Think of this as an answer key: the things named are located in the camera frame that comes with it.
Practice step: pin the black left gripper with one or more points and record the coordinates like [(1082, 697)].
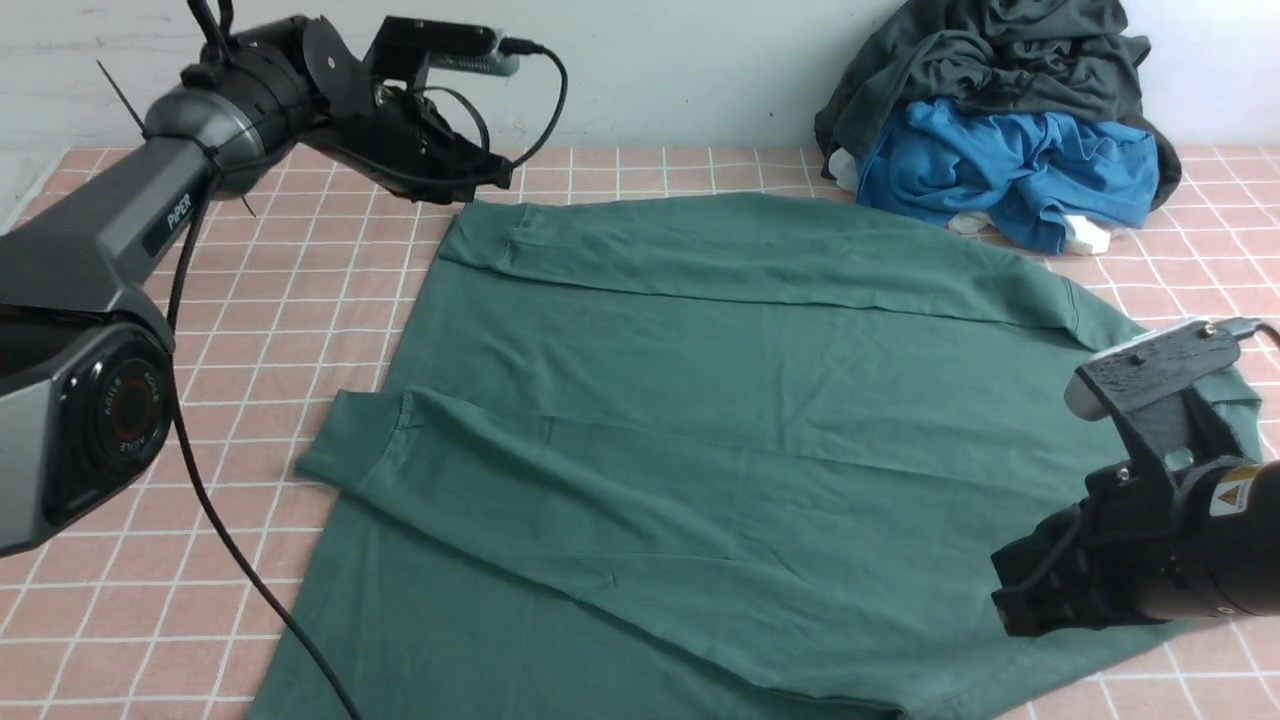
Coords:
[(388, 131)]

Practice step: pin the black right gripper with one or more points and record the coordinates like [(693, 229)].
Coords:
[(1125, 555)]

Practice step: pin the green long sleeve shirt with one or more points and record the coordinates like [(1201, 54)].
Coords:
[(722, 457)]

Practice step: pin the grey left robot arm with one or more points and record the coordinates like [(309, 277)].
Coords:
[(87, 355)]

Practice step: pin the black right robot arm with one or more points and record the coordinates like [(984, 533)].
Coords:
[(1239, 538)]

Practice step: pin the pink checkered tablecloth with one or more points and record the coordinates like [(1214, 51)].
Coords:
[(138, 612)]

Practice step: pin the blue crumpled garment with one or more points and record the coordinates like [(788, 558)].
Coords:
[(1026, 171)]

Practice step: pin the dark grey crumpled garment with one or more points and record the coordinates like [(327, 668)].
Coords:
[(994, 57)]

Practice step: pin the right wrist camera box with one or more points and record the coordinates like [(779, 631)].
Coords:
[(1147, 388)]

